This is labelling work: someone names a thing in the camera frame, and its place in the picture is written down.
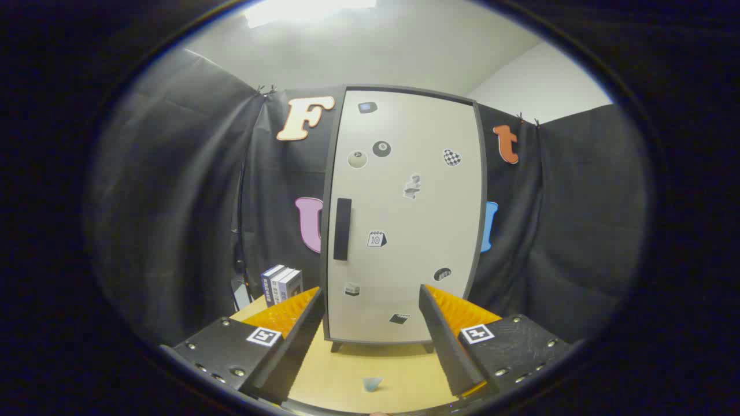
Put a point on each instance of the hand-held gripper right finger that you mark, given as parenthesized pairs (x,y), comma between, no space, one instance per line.
(448,346)

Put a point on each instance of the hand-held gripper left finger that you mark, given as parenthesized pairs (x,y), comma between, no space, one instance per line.
(295,352)

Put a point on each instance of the translucent blue tube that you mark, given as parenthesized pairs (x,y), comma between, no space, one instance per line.
(372,383)

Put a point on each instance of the white cabinet door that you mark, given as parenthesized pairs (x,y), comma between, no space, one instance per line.
(404,260)

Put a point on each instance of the white spine book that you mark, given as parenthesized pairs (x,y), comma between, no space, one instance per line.
(280,287)

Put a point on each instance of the dark blue spine book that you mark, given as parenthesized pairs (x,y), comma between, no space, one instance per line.
(267,286)

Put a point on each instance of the grey cabinet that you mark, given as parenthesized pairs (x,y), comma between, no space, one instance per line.
(324,260)

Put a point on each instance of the black backdrop stand pole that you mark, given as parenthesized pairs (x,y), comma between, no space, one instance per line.
(236,242)

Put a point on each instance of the black backdrop cloth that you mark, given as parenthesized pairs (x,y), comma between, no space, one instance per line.
(173,202)

